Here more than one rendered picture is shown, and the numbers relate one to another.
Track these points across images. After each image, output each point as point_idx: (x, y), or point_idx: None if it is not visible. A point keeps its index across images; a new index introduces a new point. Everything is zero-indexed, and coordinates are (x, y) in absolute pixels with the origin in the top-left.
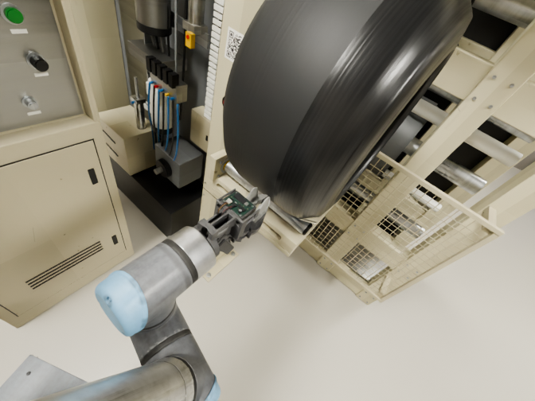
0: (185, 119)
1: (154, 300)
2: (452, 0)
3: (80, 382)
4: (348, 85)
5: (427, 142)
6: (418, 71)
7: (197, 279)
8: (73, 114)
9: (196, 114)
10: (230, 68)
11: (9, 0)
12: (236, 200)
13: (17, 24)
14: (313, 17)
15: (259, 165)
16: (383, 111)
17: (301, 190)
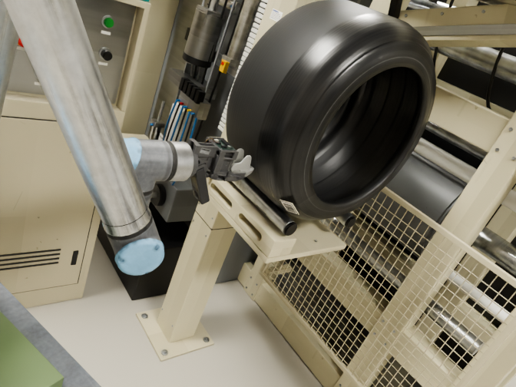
0: None
1: (146, 157)
2: (386, 29)
3: (18, 303)
4: (309, 61)
5: (458, 197)
6: (358, 61)
7: (174, 172)
8: None
9: None
10: None
11: (110, 14)
12: (222, 143)
13: (107, 28)
14: (297, 29)
15: (248, 127)
16: (333, 81)
17: (275, 142)
